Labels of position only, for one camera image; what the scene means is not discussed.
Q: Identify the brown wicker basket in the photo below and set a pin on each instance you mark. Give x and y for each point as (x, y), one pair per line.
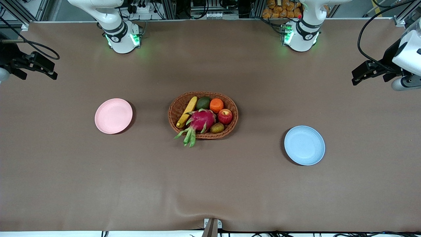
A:
(176, 110)

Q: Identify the pile of orange lumpy items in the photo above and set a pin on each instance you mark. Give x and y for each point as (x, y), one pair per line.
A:
(281, 10)

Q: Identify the orange fruit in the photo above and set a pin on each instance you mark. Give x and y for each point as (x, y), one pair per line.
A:
(216, 105)

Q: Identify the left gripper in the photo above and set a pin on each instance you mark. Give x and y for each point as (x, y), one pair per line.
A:
(389, 58)

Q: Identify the olive brown kiwi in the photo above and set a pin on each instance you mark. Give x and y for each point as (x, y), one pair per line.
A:
(217, 128)

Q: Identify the yellow banana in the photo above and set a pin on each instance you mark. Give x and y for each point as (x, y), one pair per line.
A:
(187, 112)

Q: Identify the brown table mat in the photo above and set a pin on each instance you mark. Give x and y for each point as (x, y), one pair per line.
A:
(210, 184)

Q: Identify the pink plate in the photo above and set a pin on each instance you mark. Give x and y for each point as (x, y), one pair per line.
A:
(113, 116)

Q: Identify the grey metal bracket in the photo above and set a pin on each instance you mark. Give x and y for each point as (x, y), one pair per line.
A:
(219, 223)

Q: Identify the white power strip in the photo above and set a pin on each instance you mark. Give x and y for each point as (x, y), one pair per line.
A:
(141, 9)

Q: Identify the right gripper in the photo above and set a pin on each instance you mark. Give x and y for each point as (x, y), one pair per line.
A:
(8, 56)

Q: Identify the blue plate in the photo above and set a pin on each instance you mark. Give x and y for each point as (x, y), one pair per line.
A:
(304, 145)

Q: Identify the pink dragon fruit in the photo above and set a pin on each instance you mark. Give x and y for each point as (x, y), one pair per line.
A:
(201, 120)

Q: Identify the red apple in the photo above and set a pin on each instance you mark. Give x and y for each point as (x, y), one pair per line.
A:
(225, 117)

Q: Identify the green avocado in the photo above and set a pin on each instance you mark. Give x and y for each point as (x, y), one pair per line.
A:
(203, 103)

